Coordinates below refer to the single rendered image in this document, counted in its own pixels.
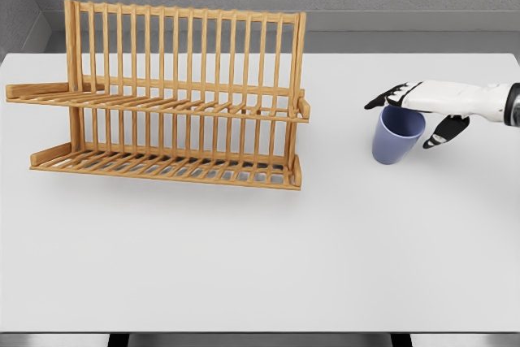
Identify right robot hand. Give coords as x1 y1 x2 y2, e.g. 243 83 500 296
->
363 80 483 150

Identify blue cup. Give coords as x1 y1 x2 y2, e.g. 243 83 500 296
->
371 105 427 166

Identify wooden two-tier dish rack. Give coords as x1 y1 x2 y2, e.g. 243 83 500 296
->
5 0 312 192

